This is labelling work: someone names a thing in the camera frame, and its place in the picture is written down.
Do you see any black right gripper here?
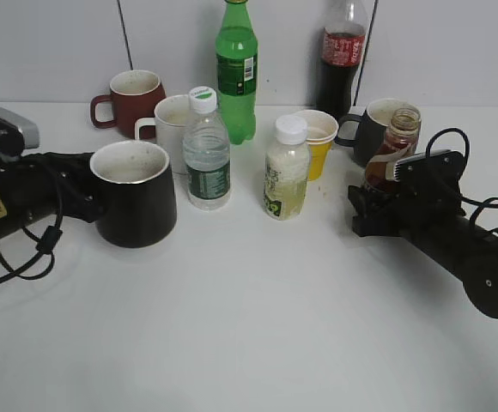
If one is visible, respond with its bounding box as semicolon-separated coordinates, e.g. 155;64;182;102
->
348;150;468;240

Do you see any cola bottle red label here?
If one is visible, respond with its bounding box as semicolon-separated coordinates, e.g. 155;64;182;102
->
316;1;367;118

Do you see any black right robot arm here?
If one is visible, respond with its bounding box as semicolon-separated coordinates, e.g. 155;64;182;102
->
348;150;498;318

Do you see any brown coffee bottle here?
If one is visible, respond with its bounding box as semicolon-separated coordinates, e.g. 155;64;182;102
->
363;106;421;194

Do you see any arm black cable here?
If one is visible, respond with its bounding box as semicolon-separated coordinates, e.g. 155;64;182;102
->
0;156;68;294
424;127;498;235

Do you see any black cable on wall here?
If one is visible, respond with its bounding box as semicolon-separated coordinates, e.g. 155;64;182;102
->
116;0;134;72
351;0;379;108

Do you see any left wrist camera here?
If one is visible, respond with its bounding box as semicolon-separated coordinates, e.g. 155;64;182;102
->
0;107;39;161

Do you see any green soda bottle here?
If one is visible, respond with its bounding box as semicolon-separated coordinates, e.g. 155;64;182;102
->
215;1;258;145

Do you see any black cable on wall right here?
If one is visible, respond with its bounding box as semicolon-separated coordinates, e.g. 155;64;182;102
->
351;0;379;108

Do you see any dark red mug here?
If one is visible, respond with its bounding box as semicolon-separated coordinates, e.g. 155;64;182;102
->
90;70;166;139

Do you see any clear water bottle green label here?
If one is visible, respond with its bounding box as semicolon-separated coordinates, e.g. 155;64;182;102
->
182;86;231;211

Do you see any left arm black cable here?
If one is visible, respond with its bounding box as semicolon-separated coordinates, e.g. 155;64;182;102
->
0;156;68;294

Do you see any white capped juice bottle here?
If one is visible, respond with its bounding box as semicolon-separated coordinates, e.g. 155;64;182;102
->
263;114;312;221

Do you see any black mug white interior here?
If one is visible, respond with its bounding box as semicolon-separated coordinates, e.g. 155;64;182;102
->
89;140;177;248

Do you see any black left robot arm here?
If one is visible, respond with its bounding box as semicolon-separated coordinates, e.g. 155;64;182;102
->
0;152;104;239

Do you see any yellow paper cup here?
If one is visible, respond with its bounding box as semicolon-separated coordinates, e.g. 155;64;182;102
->
295;109;339;181

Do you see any dark grey mug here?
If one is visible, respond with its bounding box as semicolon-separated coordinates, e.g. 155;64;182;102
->
334;98;418;167

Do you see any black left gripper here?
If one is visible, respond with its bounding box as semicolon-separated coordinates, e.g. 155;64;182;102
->
0;152;103;224

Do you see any black cable on wall left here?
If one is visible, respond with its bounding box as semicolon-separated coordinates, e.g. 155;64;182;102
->
116;0;134;72

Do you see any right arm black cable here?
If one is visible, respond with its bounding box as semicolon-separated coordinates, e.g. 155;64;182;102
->
424;127;498;235

